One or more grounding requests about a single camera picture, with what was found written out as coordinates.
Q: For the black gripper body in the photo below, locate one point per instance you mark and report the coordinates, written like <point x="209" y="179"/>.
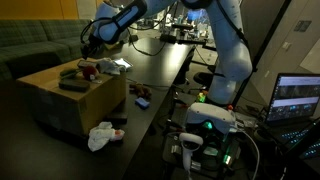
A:
<point x="90" y="48"/>

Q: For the white towel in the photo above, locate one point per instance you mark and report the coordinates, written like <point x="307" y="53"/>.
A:
<point x="108" y="66"/>

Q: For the brown plush toy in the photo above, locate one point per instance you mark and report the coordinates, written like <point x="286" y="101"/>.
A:
<point x="140" y="90"/>

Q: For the blue cloth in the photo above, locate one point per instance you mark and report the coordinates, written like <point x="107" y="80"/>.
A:
<point x="142" y="103"/>

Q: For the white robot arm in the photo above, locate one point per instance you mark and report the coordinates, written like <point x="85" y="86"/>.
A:
<point x="234" y="63"/>

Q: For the red apple toy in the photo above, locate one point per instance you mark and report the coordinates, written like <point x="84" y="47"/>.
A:
<point x="90" y="73"/>

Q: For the green toy vegetable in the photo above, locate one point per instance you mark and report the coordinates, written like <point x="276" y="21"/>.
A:
<point x="69" y="73"/>

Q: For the large cardboard box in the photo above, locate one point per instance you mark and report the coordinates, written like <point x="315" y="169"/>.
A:
<point x="70" y="111"/>

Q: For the crumpled white plastic bag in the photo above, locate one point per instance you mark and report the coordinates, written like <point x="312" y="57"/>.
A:
<point x="100" y="135"/>

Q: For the white tablet device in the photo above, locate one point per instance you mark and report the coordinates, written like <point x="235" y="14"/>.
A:
<point x="123" y="62"/>

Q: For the black eyeglass case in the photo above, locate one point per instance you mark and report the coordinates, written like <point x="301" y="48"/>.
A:
<point x="73" y="85"/>

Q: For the plaid green sofa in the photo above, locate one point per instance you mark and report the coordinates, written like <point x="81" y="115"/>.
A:
<point x="20" y="38"/>

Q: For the white VR headset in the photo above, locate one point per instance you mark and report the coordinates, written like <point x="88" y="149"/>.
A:
<point x="222" y="119"/>

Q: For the white VR controller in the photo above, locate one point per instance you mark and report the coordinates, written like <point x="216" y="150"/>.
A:
<point x="190" y="143"/>

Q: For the open laptop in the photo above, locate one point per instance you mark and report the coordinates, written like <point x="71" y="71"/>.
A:
<point x="293" y="102"/>

